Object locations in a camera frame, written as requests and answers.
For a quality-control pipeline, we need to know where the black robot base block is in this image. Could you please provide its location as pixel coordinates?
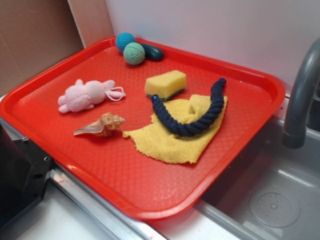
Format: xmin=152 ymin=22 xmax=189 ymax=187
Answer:
xmin=0 ymin=126 xmax=53 ymax=232

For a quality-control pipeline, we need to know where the green textured ball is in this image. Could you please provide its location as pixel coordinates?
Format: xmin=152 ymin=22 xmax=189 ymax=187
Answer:
xmin=123 ymin=42 xmax=146 ymax=66

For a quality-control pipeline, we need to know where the blue textured ball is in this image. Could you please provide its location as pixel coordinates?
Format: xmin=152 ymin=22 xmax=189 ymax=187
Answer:
xmin=115 ymin=32 xmax=136 ymax=53

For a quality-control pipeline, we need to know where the red plastic tray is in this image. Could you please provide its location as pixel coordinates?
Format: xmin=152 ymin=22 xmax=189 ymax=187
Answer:
xmin=0 ymin=37 xmax=285 ymax=221

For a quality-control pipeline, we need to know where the yellow microfiber cloth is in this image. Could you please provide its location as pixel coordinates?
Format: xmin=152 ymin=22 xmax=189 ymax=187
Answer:
xmin=122 ymin=94 xmax=228 ymax=164

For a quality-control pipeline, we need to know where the yellow sponge with green pad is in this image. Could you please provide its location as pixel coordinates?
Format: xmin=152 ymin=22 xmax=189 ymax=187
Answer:
xmin=144 ymin=70 xmax=187 ymax=101

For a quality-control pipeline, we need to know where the brown spiral seashell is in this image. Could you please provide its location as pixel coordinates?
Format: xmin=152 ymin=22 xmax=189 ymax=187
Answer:
xmin=73 ymin=112 xmax=125 ymax=137

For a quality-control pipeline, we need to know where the dark green oblong toy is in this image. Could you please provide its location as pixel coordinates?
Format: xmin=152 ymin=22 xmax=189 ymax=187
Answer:
xmin=140 ymin=43 xmax=164 ymax=61

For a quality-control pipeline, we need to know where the pink plush bunny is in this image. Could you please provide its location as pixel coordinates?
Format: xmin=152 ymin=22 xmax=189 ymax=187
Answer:
xmin=58 ymin=79 xmax=126 ymax=114

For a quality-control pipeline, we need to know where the grey toy sink basin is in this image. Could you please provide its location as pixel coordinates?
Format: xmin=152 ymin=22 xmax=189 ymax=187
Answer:
xmin=152 ymin=99 xmax=320 ymax=240

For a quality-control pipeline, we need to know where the grey sink faucet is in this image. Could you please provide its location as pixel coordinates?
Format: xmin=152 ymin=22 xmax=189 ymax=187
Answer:
xmin=282 ymin=39 xmax=320 ymax=149

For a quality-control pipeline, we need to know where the brown cardboard panel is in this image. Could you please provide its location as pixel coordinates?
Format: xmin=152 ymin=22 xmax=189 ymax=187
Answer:
xmin=0 ymin=0 xmax=83 ymax=96

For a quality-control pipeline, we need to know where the dark blue twisted rope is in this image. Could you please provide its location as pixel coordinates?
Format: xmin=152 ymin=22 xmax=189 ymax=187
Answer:
xmin=151 ymin=77 xmax=227 ymax=138

